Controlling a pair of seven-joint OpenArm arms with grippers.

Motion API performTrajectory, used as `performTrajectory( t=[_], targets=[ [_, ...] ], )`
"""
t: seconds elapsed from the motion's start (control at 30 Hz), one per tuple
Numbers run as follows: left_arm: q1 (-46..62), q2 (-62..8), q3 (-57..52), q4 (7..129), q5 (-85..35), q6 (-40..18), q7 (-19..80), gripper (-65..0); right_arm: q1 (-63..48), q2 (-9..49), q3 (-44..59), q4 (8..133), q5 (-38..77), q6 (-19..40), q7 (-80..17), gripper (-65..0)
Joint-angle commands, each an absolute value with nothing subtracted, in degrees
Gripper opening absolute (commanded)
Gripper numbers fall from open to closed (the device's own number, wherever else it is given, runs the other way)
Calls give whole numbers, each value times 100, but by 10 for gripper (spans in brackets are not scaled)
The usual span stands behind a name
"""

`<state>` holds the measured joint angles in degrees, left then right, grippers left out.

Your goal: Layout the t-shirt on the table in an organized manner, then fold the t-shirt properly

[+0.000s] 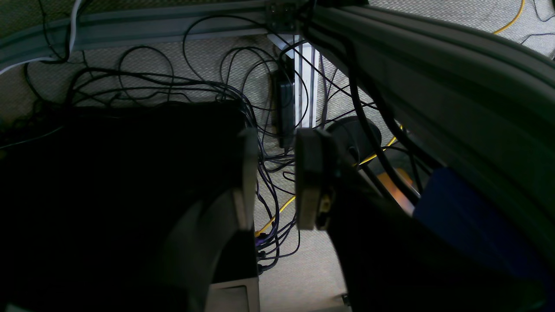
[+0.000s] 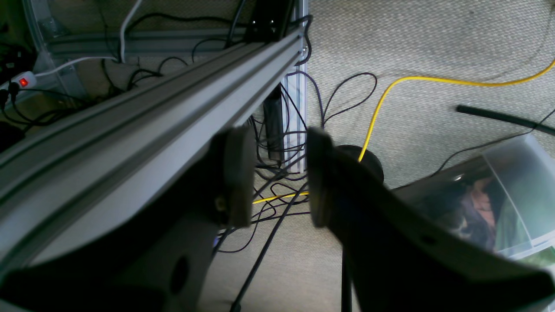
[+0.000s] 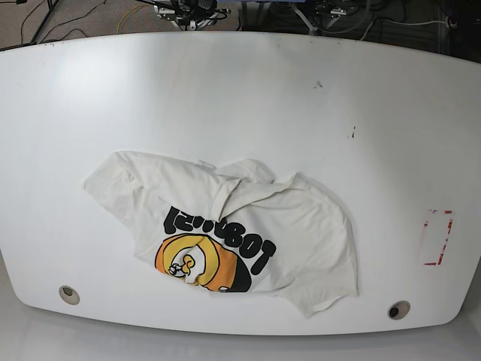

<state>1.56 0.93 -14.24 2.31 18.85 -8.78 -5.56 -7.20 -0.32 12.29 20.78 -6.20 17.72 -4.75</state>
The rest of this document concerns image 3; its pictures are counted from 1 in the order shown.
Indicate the white printed t-shirt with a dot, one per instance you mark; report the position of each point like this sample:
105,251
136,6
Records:
233,229

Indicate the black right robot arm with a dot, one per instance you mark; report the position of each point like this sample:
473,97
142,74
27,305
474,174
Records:
190,15

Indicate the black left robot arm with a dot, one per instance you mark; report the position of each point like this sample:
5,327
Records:
324,13

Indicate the red tape rectangle marking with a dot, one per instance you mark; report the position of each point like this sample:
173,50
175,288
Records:
435,235

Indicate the right table cable grommet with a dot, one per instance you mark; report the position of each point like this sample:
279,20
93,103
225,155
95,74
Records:
399,310

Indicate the table cable grommet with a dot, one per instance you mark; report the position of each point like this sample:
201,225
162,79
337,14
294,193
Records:
399,310
69,295

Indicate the left table cable grommet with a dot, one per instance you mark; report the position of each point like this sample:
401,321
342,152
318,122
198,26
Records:
69,295

